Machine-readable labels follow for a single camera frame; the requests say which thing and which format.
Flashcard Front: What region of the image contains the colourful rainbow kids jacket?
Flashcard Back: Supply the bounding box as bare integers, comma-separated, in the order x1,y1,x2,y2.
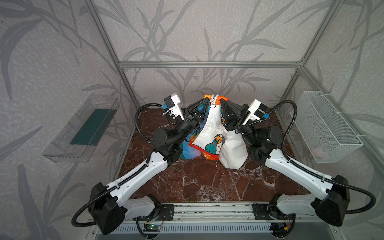
180,95,248,169

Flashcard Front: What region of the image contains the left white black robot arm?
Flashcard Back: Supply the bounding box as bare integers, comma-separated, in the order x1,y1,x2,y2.
86,97,210,235

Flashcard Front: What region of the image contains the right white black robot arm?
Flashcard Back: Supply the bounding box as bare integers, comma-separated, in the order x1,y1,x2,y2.
220,100,351,227

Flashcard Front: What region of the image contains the pink object in basket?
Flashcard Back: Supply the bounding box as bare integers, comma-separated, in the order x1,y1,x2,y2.
311,147,325,158

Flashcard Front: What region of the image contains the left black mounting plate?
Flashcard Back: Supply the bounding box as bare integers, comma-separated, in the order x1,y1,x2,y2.
136,204,175,221

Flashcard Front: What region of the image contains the black mounting plate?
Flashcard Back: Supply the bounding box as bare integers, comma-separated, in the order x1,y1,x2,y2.
252,203,296,222
136,204,175,221

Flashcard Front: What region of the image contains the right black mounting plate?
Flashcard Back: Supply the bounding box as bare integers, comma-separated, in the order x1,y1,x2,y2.
252,203,296,222

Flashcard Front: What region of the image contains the left green circuit board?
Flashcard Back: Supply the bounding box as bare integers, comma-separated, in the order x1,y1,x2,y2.
144,223,162,232

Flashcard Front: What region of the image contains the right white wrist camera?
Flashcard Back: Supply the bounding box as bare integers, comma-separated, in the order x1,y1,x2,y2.
243,100,270,125

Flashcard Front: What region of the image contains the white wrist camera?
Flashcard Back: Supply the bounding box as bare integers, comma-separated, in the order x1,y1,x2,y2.
162,93,185,121
243,100,270,125

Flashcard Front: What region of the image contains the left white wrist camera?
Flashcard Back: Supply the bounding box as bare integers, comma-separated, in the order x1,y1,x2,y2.
162,93,185,121

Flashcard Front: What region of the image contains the right black corrugated cable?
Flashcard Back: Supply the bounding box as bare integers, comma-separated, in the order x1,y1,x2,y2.
263,99,377,215

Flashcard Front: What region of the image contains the black corrugated cable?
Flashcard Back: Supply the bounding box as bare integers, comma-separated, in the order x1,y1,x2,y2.
263,99,377,215
71,103,172,228

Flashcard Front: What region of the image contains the aluminium frame of enclosure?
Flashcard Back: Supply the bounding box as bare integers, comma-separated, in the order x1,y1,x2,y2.
89,1,384,170

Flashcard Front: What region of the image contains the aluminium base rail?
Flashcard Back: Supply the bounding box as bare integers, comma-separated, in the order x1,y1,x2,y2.
86,201,343,224

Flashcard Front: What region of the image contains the white wire mesh basket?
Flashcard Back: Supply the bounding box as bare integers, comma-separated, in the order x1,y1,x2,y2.
290,91,364,164

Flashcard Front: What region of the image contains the right circuit board with wires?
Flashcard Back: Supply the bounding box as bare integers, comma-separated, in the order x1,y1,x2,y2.
270,223,291,238

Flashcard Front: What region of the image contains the clear plastic wall tray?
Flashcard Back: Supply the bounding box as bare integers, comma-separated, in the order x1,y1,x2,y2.
42,94,120,163

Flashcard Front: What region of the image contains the left black corrugated cable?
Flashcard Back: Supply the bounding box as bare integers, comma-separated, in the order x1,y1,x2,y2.
71,103,172,228

